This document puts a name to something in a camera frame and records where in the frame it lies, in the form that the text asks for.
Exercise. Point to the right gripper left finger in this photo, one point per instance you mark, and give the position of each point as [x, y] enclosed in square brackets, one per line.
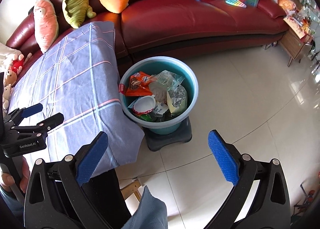
[78, 171]

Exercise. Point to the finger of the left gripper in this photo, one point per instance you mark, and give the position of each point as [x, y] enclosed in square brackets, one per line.
[43, 126]
[16, 116]

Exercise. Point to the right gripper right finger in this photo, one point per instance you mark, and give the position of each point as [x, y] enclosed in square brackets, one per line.
[236, 170]

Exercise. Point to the teal plastic trash bucket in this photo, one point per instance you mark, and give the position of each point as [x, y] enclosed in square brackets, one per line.
[159, 120]

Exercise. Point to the beige plush bunny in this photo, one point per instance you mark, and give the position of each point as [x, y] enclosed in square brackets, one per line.
[6, 97]

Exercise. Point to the brown teddy bear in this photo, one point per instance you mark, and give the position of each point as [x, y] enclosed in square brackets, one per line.
[10, 78]

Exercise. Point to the red white plush toy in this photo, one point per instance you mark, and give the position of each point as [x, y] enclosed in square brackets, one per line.
[18, 61]

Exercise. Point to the grey plaid tablecloth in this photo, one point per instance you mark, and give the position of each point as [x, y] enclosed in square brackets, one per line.
[78, 77]

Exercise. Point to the dark plastic step stool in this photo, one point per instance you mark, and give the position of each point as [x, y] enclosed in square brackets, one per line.
[182, 134]

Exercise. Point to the silver foil packet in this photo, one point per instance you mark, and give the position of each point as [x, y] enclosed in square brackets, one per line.
[177, 100]

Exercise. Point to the orange snack packet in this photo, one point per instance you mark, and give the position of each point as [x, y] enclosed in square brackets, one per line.
[139, 85]

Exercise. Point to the clear plastic bag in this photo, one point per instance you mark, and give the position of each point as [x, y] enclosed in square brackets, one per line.
[163, 82]

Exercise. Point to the green plush dinosaur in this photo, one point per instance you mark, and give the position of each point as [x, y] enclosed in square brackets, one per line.
[76, 11]

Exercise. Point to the wooden side table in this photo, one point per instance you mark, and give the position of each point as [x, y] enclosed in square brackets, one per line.
[296, 41]

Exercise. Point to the dark red leather sofa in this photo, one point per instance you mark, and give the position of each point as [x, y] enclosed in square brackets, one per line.
[181, 28]

